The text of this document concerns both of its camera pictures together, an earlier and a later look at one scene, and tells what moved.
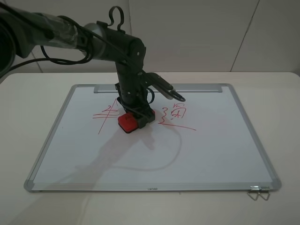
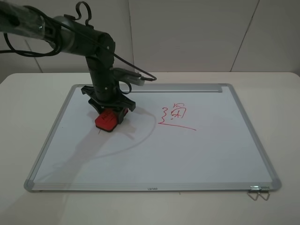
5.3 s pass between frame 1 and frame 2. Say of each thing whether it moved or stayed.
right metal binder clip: stayed
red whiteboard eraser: moved
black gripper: moved
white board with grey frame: stayed
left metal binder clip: stayed
